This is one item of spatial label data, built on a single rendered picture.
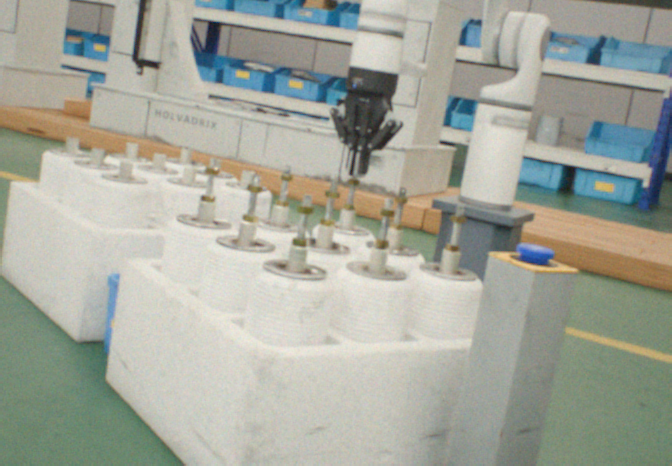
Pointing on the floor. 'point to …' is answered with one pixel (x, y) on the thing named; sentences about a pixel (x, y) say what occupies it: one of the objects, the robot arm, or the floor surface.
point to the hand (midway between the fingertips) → (357, 164)
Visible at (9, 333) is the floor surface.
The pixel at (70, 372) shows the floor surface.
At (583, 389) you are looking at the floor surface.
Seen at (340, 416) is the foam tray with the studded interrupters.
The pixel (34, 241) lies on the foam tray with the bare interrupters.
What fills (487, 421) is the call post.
